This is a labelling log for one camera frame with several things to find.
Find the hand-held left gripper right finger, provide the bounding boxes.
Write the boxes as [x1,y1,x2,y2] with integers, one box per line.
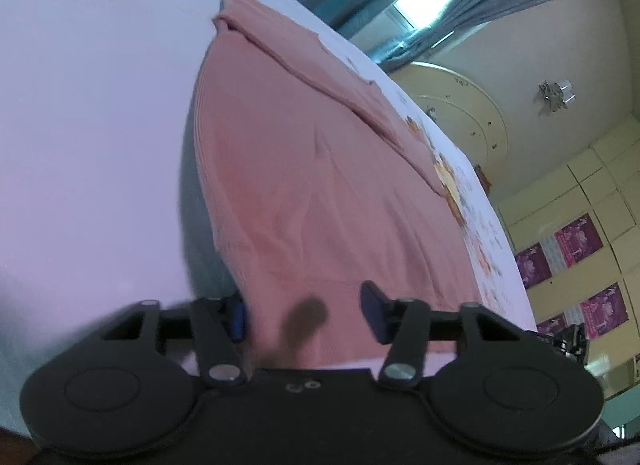
[360,280,528,391]

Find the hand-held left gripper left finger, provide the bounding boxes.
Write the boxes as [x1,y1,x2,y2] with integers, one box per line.
[100,294,248,388]

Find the pink sweater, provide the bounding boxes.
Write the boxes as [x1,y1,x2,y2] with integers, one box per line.
[191,0,485,372]

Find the purple poster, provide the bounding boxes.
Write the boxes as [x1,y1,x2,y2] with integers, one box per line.
[536,315,569,339]
[579,282,630,335]
[514,242,553,291]
[554,214,603,267]

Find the black device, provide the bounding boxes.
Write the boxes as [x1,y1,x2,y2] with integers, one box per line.
[549,324,590,366]

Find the cream round headboard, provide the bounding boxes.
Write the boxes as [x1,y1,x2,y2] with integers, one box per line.
[389,61,512,192]

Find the floral bedsheet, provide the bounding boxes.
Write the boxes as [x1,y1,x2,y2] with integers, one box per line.
[0,0,540,446]

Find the cream wardrobe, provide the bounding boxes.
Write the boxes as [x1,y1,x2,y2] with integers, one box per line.
[495,107,640,398]

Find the wall lamp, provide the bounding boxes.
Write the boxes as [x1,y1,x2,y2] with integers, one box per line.
[538,78,575,114]

